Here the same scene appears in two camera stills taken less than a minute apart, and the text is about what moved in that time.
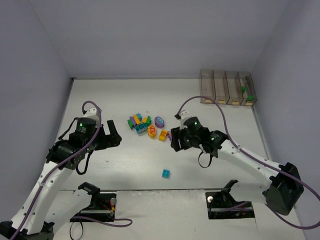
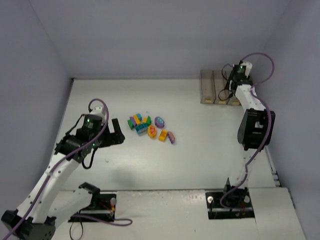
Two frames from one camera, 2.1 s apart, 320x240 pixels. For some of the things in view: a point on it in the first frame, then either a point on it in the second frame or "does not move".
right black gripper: x=176 y=138 -> x=235 y=83
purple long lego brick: x=169 y=134 does not move
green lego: x=148 y=120 does not move
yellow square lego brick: x=162 y=135 does not move
